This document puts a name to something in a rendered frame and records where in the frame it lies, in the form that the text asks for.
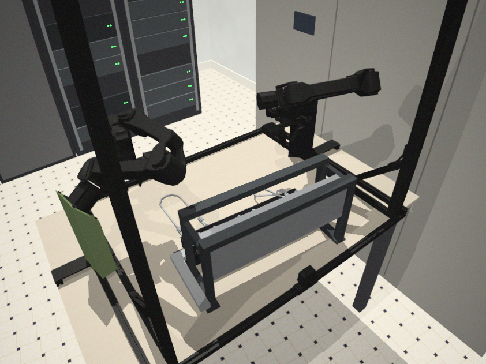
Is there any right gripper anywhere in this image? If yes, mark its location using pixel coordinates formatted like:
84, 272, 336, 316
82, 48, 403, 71
261, 107, 313, 147

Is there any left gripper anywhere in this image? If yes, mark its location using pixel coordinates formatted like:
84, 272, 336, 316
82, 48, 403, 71
117, 146, 152, 187

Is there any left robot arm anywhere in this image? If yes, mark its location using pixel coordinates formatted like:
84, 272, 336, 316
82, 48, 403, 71
64, 108, 186, 215

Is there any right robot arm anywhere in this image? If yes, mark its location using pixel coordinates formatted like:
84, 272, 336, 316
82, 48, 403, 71
256, 68, 381, 121

